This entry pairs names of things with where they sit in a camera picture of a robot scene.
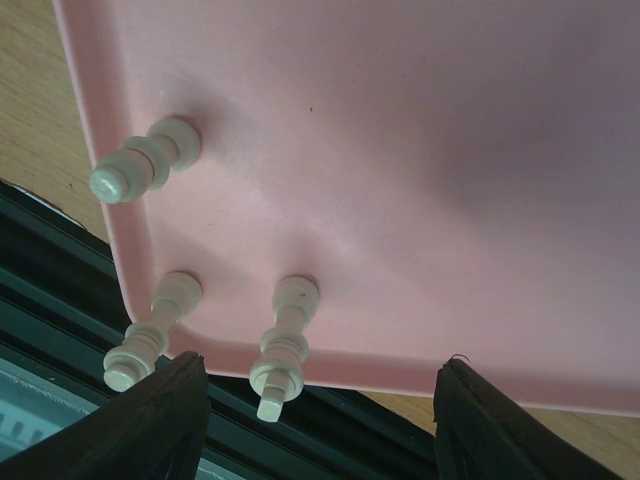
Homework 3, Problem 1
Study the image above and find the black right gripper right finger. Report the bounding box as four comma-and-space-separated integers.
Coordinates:
433, 358, 619, 479

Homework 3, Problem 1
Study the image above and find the white chess piece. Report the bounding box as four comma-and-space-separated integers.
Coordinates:
103, 271, 203, 392
249, 276, 320, 423
89, 117, 201, 204

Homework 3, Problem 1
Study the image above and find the pink plastic tray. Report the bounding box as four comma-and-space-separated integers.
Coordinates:
54, 1, 639, 415

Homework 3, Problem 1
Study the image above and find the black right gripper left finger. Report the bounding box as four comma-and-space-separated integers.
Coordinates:
1, 352, 210, 479

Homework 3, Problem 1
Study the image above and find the light blue cable duct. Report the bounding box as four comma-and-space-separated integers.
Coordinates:
1, 370, 97, 460

